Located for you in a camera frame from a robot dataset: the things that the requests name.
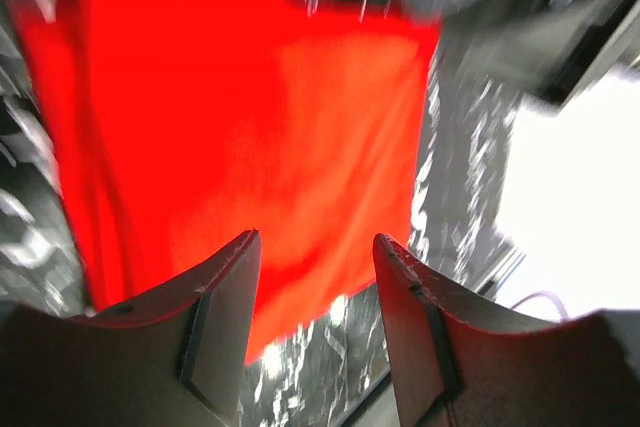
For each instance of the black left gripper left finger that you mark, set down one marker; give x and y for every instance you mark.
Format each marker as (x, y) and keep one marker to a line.
(171, 356)

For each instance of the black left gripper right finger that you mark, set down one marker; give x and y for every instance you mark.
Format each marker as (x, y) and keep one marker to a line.
(459, 359)

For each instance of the red t-shirt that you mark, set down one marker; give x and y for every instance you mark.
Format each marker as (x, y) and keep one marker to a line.
(178, 124)

